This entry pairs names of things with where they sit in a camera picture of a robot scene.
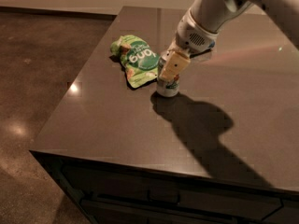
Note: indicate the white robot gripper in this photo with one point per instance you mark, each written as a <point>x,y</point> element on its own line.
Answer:
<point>192,37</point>

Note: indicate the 7up soda can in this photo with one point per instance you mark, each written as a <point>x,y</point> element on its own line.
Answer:
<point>166,88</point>

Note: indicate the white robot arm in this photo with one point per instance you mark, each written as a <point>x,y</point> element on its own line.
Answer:
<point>213,14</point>

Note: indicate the green rice chip bag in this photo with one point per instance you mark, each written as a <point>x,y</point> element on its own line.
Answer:
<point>139,61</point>

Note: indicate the blue energy drink can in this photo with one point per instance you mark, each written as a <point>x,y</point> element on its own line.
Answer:
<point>210,47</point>

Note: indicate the dark cabinet with drawers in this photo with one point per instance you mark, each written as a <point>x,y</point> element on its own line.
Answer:
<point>111,193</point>

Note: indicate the black drawer handle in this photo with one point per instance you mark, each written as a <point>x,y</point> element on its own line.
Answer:
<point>169,196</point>

